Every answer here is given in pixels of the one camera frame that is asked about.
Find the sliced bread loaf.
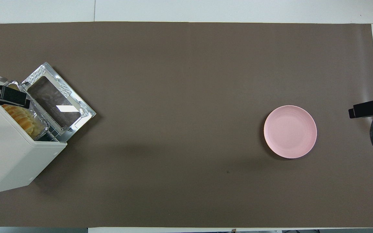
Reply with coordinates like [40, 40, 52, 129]
[2, 104, 40, 138]

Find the aluminium foil tray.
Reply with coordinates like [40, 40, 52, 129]
[4, 81, 49, 141]

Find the glass oven door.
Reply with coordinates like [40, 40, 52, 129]
[13, 62, 96, 143]

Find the cream white toaster oven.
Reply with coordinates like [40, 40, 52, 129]
[0, 70, 68, 195]

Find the pink round plate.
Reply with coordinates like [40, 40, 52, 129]
[264, 105, 318, 159]

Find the brown table mat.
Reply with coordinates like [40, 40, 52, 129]
[0, 22, 373, 228]

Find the oven wire rack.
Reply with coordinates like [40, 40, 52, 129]
[28, 97, 67, 143]

